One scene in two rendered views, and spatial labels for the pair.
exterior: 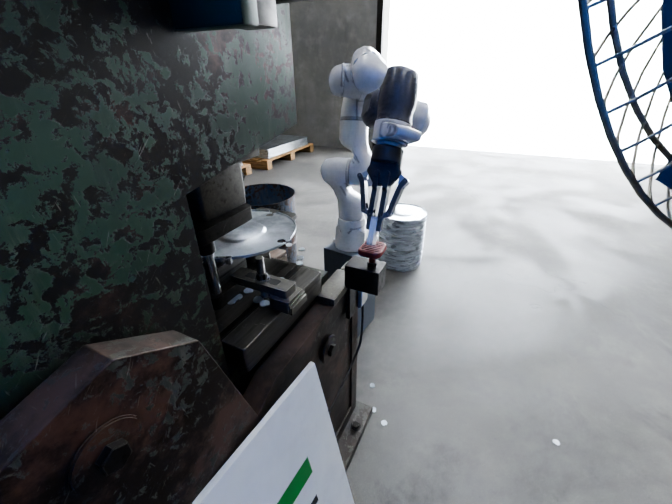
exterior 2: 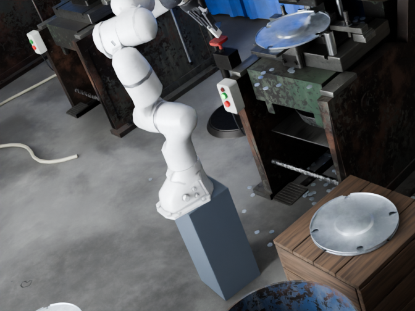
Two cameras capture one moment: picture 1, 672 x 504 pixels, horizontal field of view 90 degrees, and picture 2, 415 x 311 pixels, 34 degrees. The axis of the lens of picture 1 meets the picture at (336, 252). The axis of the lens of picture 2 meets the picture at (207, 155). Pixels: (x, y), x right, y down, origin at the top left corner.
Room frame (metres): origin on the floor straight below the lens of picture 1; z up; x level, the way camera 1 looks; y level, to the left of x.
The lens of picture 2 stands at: (3.03, 1.10, 1.84)
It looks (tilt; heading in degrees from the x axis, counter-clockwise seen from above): 32 degrees down; 212
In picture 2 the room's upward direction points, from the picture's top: 21 degrees counter-clockwise
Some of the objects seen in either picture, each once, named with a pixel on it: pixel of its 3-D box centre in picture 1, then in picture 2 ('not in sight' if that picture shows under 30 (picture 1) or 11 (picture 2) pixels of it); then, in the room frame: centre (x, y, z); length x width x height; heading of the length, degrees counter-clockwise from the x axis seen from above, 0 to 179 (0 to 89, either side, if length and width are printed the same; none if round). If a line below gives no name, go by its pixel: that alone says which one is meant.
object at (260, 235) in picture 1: (241, 231); (292, 29); (0.80, 0.25, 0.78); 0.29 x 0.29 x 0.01
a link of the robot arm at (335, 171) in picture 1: (342, 187); (179, 134); (1.36, -0.03, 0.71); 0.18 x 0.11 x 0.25; 74
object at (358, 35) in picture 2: not in sight; (349, 24); (0.77, 0.46, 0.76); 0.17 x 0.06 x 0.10; 63
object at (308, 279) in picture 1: (213, 290); (319, 38); (0.69, 0.31, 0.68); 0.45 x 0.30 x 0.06; 63
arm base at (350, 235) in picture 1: (355, 227); (180, 183); (1.39, -0.09, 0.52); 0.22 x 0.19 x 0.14; 145
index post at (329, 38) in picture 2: not in sight; (330, 42); (0.88, 0.41, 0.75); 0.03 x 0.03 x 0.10; 63
